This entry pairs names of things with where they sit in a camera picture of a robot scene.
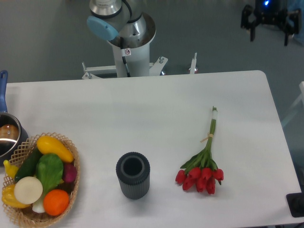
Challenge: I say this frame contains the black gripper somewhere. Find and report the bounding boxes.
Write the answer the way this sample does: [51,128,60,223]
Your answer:
[240,0,302,47]

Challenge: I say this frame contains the red tulip bouquet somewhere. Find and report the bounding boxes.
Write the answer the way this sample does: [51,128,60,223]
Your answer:
[175,107,224,195]

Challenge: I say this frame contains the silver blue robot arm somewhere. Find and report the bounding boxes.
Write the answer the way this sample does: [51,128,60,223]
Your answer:
[87,0,304,48]

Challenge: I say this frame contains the black device at table corner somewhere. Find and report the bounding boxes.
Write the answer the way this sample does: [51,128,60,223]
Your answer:
[286,192,304,218]

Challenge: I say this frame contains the dark grey ribbed vase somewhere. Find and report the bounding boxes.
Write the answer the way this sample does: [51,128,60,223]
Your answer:
[115,152,151,200]

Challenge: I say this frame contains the purple red onion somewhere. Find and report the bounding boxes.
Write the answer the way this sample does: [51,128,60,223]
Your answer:
[62,163,77,183]

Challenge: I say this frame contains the yellow squash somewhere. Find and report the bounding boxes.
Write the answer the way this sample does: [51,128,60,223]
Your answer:
[37,135,74,163]

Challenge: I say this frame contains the green lettuce leaf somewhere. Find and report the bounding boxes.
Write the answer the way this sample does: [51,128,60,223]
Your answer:
[36,153,64,197]

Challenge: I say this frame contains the orange fruit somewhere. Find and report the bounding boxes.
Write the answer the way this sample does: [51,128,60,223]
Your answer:
[43,189,69,216]

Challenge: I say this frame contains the green cucumber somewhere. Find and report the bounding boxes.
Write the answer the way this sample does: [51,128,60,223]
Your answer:
[14,147,43,183]

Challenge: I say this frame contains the white round radish slice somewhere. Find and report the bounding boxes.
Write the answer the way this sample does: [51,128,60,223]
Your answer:
[14,176,43,204]

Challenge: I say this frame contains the woven wicker basket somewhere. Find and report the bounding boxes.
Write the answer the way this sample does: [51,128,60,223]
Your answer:
[2,133,80,228]

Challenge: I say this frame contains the yellow bell pepper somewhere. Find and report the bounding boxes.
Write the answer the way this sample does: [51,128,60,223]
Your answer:
[2,184,30,209]

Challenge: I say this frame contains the white metal base frame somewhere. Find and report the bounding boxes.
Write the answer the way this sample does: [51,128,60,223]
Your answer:
[81,52,198,79]

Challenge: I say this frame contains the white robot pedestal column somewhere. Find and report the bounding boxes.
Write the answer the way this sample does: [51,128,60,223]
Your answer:
[108,41,150,78]

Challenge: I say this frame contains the black cable on pedestal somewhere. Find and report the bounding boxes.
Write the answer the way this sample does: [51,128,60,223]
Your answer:
[120,37,131,78]

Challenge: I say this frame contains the blue handled saucepan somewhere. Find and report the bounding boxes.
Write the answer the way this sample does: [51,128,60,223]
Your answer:
[0,70,28,167]

